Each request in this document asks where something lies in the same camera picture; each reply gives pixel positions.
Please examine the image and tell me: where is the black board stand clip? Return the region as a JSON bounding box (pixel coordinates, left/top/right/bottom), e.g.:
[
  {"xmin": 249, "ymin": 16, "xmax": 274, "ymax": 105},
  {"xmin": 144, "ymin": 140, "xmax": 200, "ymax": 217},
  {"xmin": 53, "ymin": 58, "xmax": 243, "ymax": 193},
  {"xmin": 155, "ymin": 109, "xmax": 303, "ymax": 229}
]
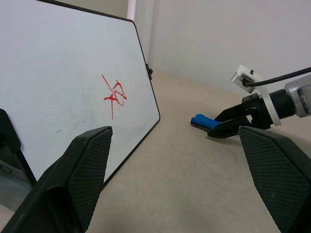
[{"xmin": 0, "ymin": 108, "xmax": 22, "ymax": 156}]

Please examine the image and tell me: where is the blue board eraser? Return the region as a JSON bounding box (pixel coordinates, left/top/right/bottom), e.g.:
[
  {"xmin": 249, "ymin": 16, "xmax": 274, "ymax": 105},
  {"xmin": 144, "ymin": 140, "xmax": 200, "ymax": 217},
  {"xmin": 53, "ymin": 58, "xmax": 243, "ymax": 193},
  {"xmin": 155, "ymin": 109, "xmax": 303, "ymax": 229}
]
[{"xmin": 190, "ymin": 113, "xmax": 222, "ymax": 133}]

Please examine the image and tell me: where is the white board with black frame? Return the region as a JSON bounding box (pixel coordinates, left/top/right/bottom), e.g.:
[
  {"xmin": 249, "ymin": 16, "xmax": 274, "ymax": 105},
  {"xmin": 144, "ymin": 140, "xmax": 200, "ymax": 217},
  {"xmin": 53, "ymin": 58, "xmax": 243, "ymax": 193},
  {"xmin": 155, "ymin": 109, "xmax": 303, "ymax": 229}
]
[{"xmin": 0, "ymin": 0, "xmax": 161, "ymax": 187}]

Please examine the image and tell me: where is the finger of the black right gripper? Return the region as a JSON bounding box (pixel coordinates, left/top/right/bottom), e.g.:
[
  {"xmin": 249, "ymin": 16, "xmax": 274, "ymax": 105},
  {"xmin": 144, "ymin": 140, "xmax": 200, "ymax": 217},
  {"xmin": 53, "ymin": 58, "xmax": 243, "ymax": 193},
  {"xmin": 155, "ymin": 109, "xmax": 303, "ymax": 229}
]
[
  {"xmin": 213, "ymin": 103, "xmax": 245, "ymax": 122},
  {"xmin": 207, "ymin": 116, "xmax": 251, "ymax": 139}
]

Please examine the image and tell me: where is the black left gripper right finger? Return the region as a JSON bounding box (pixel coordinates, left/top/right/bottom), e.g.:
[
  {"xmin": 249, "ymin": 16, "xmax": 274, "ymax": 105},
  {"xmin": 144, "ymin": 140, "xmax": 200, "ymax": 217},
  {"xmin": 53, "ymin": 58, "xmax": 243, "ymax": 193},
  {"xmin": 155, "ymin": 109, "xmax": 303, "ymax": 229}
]
[{"xmin": 238, "ymin": 125, "xmax": 311, "ymax": 233}]

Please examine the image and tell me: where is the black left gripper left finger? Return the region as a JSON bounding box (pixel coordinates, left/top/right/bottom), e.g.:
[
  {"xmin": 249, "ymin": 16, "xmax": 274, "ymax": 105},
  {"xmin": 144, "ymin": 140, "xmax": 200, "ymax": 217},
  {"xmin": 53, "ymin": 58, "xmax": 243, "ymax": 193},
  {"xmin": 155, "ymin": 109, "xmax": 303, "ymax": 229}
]
[{"xmin": 0, "ymin": 125, "xmax": 113, "ymax": 233}]

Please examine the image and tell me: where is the grey board stand base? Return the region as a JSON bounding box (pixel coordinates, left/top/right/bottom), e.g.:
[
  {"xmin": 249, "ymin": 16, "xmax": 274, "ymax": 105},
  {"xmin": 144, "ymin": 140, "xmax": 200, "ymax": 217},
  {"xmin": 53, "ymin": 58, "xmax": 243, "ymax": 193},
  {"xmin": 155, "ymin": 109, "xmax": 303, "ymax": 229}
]
[{"xmin": 0, "ymin": 152, "xmax": 37, "ymax": 212}]

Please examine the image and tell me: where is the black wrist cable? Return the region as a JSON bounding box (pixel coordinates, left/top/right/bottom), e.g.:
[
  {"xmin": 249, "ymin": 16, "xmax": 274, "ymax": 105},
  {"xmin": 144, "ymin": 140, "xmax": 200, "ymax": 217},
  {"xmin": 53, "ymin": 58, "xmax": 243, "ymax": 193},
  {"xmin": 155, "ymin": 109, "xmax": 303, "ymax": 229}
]
[{"xmin": 243, "ymin": 67, "xmax": 311, "ymax": 87}]

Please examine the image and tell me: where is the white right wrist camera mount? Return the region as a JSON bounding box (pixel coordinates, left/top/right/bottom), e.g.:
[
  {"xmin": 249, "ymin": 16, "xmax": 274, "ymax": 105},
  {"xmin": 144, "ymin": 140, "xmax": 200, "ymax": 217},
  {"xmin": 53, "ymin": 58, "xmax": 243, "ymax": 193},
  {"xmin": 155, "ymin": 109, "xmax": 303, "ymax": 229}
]
[{"xmin": 229, "ymin": 64, "xmax": 282, "ymax": 126}]

